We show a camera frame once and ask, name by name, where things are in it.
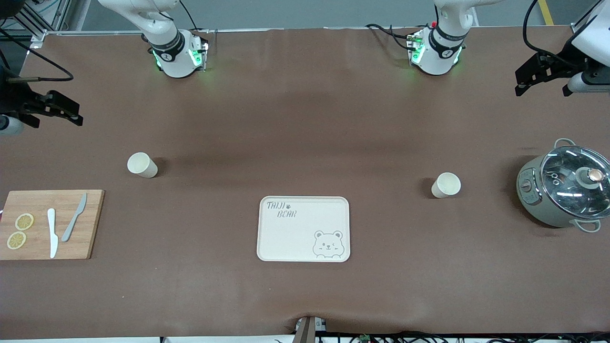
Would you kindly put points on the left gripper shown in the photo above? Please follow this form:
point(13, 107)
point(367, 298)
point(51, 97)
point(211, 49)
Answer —
point(560, 64)

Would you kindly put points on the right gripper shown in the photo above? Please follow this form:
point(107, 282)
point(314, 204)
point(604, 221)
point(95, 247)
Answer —
point(13, 101)

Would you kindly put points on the white plastic cup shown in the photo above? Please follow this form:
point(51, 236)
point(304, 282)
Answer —
point(445, 186)
point(143, 166)

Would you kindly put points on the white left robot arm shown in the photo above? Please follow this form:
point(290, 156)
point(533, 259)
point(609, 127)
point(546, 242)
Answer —
point(436, 57)

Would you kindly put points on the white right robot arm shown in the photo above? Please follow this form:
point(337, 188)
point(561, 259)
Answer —
point(174, 59)

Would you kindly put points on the wooden cutting board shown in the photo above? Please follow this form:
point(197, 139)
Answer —
point(38, 202)

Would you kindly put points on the glass pot lid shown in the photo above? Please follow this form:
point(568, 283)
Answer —
point(567, 176)

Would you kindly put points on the grey plastic knife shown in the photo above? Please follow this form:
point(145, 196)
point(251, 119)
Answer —
point(71, 224)

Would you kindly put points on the yellow lemon slice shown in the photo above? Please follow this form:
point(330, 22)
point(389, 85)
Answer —
point(16, 240)
point(25, 221)

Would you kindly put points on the white plastic knife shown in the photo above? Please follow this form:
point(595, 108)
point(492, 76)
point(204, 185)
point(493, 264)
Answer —
point(52, 233)

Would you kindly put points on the grey-green electric cooking pot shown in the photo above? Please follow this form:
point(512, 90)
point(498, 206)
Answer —
point(536, 205)

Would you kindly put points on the cream tray with bear print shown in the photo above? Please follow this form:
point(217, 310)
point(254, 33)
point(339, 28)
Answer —
point(295, 238)

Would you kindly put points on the metal table edge clamp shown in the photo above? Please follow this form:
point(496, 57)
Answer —
point(305, 331)

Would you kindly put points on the aluminium frame profile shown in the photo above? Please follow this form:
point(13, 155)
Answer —
point(33, 24)
point(584, 21)

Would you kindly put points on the silver table edge rail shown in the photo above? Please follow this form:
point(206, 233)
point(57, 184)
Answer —
point(286, 29)

